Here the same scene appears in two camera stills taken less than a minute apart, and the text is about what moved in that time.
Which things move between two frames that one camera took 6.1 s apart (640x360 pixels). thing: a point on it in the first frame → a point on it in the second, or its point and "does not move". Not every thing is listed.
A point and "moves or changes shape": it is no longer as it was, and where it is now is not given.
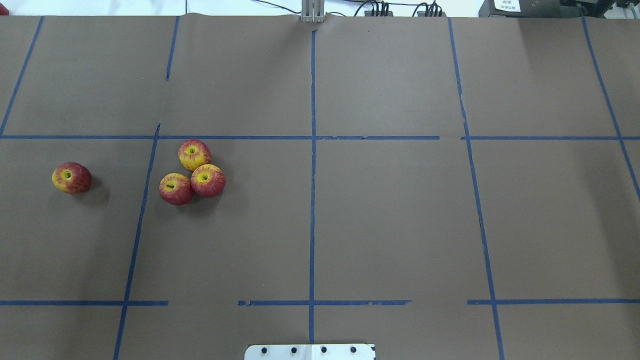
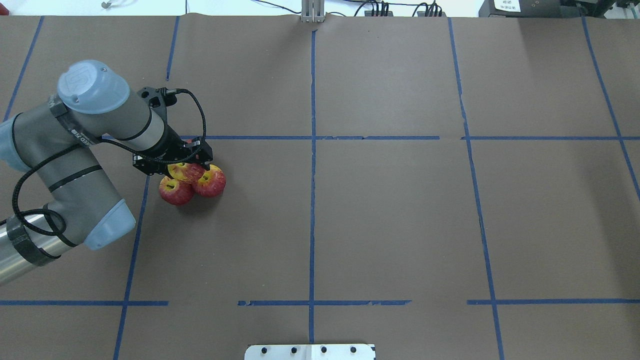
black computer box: (532, 8) does not move
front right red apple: (208, 180) does not move
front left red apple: (176, 189) does not move
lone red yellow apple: (72, 178) moves or changes shape
